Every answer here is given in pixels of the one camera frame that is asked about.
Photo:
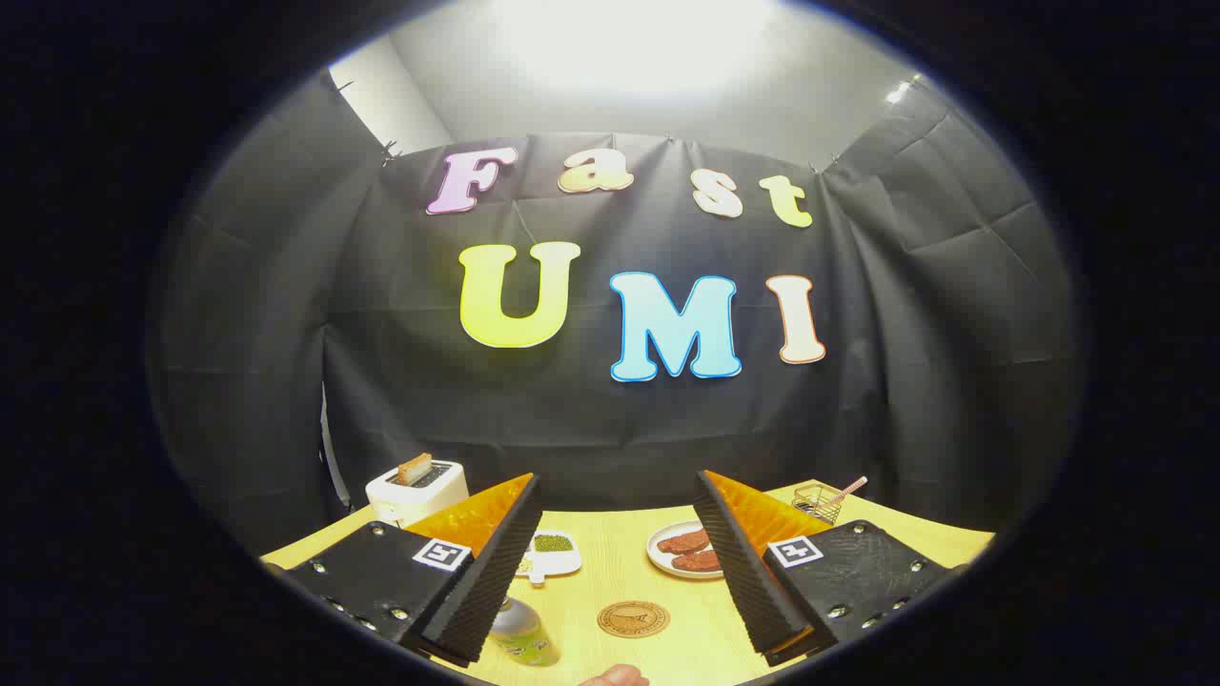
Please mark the checkered paper straw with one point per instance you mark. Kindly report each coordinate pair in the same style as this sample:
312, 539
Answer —
850, 489

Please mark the brown meat piece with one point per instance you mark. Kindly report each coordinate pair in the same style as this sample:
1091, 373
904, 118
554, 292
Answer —
698, 561
683, 542

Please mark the toast slice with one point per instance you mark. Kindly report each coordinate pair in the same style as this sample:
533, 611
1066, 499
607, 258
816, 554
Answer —
415, 469

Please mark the white plate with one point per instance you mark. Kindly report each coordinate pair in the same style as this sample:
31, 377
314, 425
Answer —
660, 554

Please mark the small white dish with beans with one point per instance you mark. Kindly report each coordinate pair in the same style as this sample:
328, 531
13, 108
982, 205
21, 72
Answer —
558, 562

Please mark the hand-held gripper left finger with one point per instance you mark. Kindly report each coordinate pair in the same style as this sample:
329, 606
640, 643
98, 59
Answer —
481, 581

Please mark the white toaster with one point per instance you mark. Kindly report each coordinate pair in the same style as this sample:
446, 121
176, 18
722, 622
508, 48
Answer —
410, 500

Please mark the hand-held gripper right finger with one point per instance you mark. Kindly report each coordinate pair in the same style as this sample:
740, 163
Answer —
748, 581

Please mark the round cork coaster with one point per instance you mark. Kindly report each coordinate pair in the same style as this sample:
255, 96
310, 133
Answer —
634, 619

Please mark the silver bottle green label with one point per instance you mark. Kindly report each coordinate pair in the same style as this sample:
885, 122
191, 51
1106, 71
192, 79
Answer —
522, 634

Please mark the wooden table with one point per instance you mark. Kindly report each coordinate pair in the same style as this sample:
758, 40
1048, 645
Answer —
610, 572

